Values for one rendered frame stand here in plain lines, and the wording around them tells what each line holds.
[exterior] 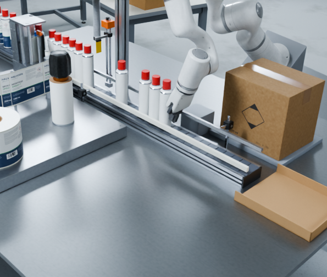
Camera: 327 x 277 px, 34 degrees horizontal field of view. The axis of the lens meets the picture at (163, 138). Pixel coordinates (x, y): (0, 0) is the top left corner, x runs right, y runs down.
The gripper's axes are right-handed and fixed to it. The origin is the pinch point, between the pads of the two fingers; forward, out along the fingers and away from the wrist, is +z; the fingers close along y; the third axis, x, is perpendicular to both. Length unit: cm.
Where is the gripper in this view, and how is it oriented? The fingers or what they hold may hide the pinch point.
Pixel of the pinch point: (173, 116)
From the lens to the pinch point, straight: 214.1
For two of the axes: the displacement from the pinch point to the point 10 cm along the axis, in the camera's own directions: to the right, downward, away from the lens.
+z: -2.8, 6.8, 6.7
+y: -7.0, 3.3, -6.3
